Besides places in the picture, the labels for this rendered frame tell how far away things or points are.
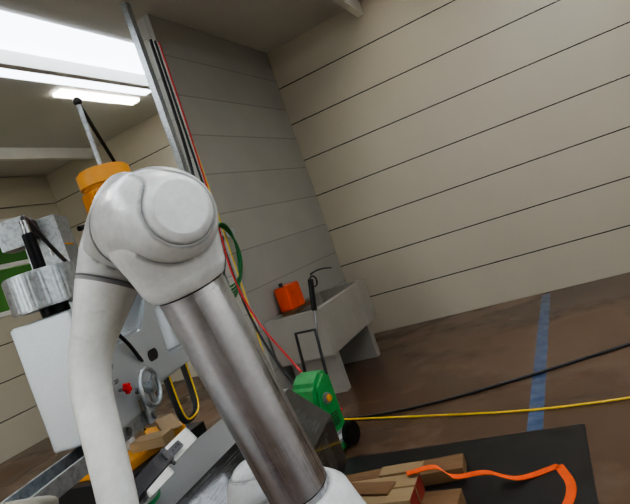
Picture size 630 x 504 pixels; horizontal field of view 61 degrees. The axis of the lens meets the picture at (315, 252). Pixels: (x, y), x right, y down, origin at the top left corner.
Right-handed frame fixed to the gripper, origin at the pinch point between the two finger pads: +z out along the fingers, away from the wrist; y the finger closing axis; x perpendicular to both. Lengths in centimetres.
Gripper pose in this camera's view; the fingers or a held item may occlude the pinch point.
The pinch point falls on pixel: (175, 454)
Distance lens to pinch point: 113.4
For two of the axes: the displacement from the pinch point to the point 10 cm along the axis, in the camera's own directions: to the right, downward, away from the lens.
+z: 4.5, -3.6, 8.2
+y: 4.6, -6.9, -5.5
